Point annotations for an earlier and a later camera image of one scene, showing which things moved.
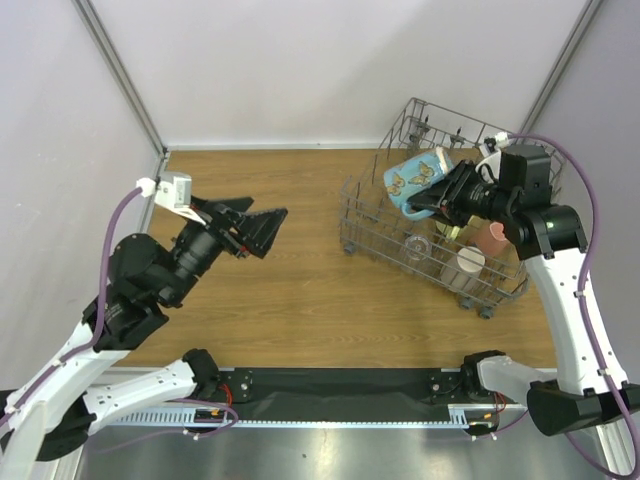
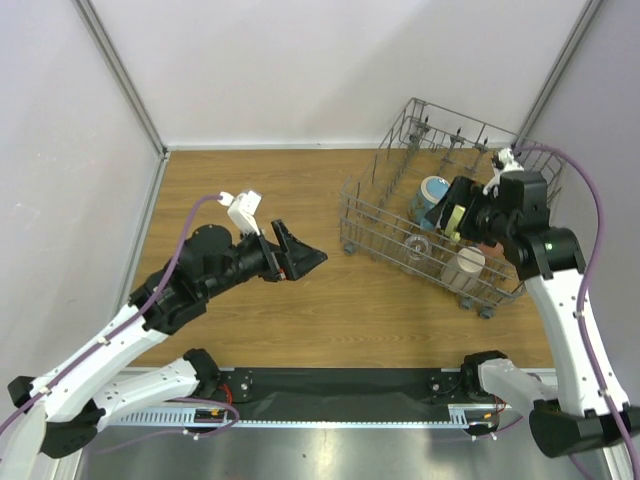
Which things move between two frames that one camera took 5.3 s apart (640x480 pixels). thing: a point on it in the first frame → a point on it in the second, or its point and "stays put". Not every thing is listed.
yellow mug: x=451 y=232 stays put
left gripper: x=224 y=216 → x=291 y=260
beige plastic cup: x=462 y=272 stays put
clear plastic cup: x=418 y=253 stays put
